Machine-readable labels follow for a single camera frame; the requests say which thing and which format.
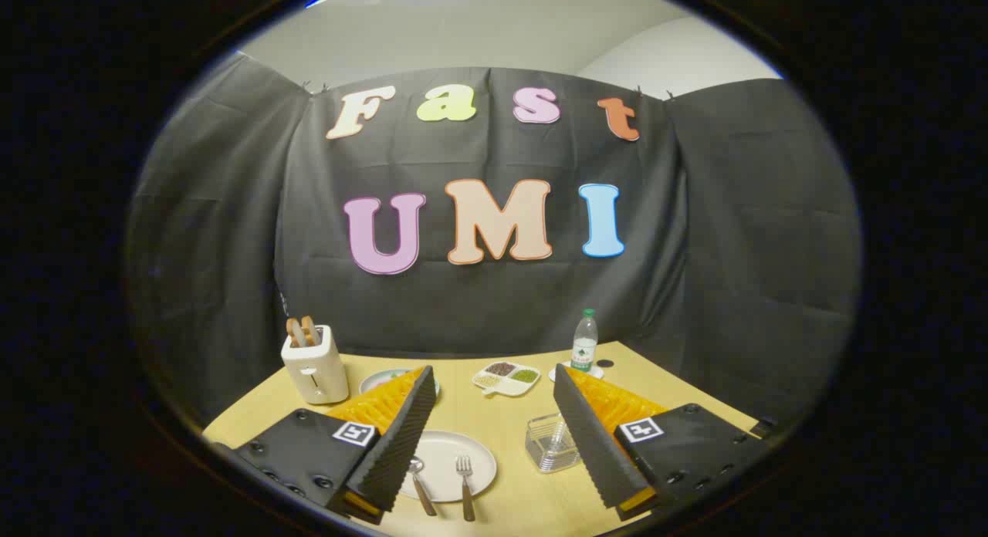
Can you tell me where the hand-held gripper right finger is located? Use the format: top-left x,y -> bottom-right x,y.
553,363 -> 773,522

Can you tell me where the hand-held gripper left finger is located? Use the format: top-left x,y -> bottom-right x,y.
232,365 -> 438,526

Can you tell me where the wooden handle metal spoon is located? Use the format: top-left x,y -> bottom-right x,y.
408,457 -> 438,517

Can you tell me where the wooden handle metal fork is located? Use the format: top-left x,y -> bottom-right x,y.
455,455 -> 476,522

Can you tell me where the clear cutlery holder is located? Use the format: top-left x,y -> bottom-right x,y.
526,414 -> 581,474

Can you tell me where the round white plate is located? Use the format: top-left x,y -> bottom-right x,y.
398,431 -> 498,503

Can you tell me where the pale green food plate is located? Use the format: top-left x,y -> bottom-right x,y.
359,368 -> 441,400

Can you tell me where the white square coaster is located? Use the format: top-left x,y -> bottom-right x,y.
549,361 -> 605,382

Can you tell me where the clear plastic water bottle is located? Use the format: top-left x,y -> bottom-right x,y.
570,309 -> 599,373

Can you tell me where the white divided bean dish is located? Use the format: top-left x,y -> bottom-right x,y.
472,361 -> 541,397

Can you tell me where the cream toaster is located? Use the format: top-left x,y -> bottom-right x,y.
281,325 -> 350,405

